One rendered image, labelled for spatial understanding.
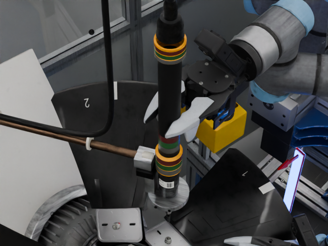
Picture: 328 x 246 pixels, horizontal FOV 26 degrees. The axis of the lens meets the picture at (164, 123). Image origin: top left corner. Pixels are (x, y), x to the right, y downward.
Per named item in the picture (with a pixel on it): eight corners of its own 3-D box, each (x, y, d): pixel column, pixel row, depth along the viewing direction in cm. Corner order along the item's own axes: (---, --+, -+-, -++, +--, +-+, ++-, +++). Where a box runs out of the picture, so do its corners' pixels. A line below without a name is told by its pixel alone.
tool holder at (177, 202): (131, 203, 120) (129, 169, 112) (144, 170, 124) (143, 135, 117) (182, 216, 118) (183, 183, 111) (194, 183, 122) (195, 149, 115)
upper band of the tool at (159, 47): (149, 62, 94) (149, 46, 92) (159, 40, 97) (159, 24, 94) (180, 69, 93) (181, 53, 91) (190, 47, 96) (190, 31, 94)
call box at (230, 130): (173, 118, 182) (173, 90, 173) (203, 100, 185) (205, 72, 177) (213, 158, 174) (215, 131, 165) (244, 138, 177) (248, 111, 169)
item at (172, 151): (155, 151, 110) (155, 146, 109) (161, 134, 112) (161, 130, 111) (176, 156, 109) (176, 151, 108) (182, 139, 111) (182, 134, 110)
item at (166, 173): (152, 172, 113) (151, 167, 112) (159, 151, 116) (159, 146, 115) (177, 178, 113) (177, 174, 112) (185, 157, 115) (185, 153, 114)
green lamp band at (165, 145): (155, 146, 109) (155, 141, 108) (161, 129, 111) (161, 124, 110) (176, 151, 108) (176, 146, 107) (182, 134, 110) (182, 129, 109)
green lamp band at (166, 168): (151, 167, 112) (151, 162, 111) (159, 146, 115) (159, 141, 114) (177, 174, 112) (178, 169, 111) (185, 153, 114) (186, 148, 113)
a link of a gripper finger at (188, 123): (181, 164, 106) (213, 124, 111) (182, 139, 101) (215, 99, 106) (164, 155, 107) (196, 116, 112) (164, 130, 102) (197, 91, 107)
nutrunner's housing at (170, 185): (154, 208, 122) (150, 6, 87) (161, 190, 124) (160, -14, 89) (175, 214, 121) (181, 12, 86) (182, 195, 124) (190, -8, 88)
